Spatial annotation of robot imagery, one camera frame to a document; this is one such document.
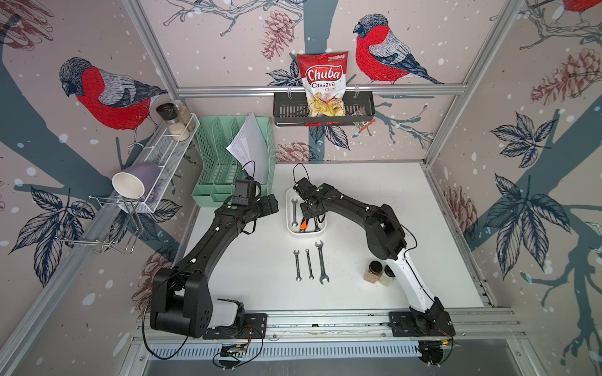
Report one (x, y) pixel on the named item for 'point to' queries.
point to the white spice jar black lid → (387, 276)
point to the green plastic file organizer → (218, 168)
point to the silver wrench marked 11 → (297, 263)
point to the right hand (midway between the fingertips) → (309, 210)
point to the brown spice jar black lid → (374, 272)
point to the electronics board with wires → (235, 350)
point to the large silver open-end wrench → (323, 276)
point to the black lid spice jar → (178, 130)
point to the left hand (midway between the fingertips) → (272, 199)
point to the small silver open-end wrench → (310, 265)
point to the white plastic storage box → (310, 231)
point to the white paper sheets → (250, 147)
